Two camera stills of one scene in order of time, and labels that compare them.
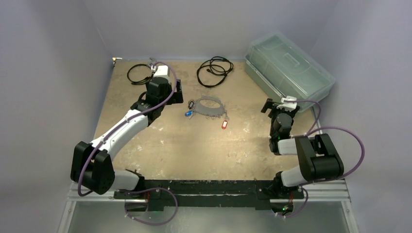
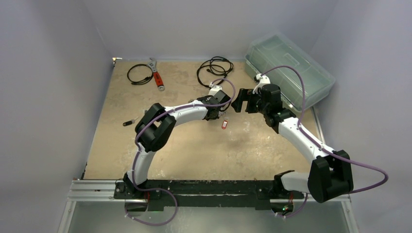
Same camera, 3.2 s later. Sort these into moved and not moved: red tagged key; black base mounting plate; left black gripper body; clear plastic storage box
Moved: left black gripper body
Not moved: clear plastic storage box; red tagged key; black base mounting plate
